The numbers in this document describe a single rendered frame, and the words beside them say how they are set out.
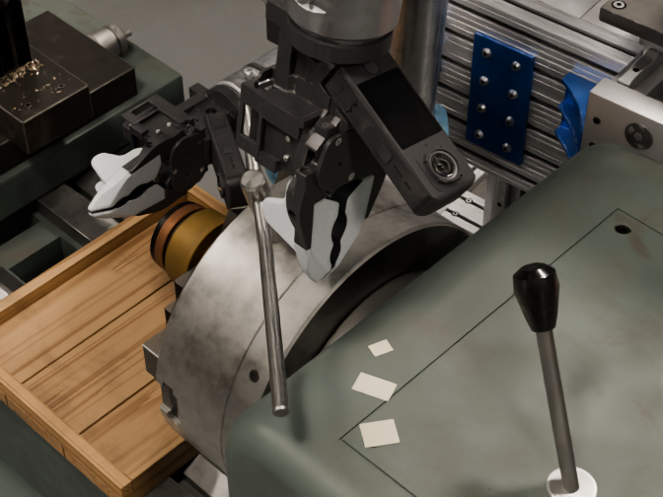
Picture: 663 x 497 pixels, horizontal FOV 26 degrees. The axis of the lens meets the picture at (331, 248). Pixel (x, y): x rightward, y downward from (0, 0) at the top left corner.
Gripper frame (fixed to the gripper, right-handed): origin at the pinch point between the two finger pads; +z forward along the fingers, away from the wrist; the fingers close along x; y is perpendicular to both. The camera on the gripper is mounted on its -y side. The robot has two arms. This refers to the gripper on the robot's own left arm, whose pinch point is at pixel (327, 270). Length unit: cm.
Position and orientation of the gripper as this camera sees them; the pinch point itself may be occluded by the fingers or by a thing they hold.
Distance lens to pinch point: 105.6
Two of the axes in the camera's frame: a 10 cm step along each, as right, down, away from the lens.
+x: -6.9, 3.8, -6.2
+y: -7.2, -4.9, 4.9
